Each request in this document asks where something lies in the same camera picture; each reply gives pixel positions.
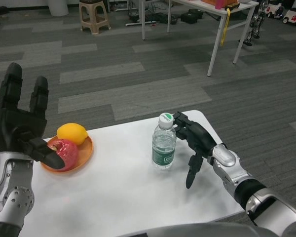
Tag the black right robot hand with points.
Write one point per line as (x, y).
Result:
(199, 138)

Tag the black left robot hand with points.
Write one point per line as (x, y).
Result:
(12, 130)

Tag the white plant pot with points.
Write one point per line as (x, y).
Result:
(58, 3)

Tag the silver robot chest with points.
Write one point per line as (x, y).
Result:
(199, 229)

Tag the white standing desk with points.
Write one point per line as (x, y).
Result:
(140, 24)

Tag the small white toy car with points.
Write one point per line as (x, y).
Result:
(275, 10)

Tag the white metal-legged table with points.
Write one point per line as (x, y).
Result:
(246, 6)

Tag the silver black humanoid robot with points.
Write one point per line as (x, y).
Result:
(256, 22)

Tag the orange plastic plate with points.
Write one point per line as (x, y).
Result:
(85, 150)

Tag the beige plastic stool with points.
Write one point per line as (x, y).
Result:
(91, 3)

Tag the yellow tape measure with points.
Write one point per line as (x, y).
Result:
(232, 5)

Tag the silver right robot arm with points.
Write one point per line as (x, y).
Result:
(236, 168)

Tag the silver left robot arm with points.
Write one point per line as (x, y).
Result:
(14, 197)

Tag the orange flat box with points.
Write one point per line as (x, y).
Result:
(208, 2)

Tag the large white toy car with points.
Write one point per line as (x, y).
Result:
(294, 17)

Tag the clear water bottle green label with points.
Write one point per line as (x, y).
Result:
(164, 153)

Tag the red apple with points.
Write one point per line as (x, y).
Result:
(69, 153)

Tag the yellow lemon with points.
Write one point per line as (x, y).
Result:
(71, 132)

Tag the black equipment case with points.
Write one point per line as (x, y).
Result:
(191, 16)

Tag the pink cup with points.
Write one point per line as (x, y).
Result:
(219, 3)

